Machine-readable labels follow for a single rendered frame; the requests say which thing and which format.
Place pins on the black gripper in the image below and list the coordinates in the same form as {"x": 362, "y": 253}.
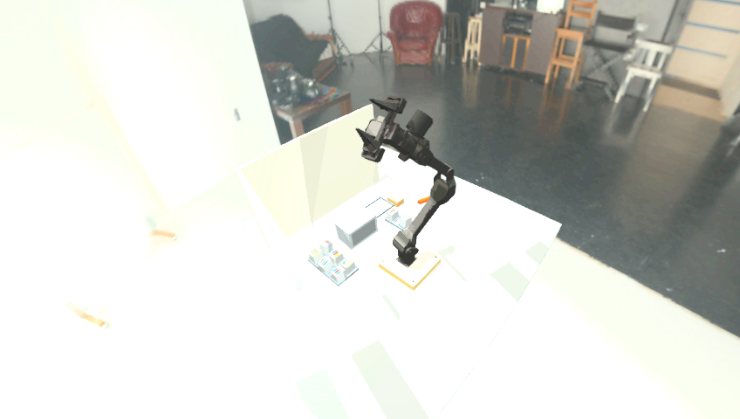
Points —
{"x": 389, "y": 132}

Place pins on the pale cream panel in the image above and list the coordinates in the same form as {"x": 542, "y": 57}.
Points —
{"x": 294, "y": 185}

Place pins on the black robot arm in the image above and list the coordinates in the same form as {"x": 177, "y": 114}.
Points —
{"x": 417, "y": 149}

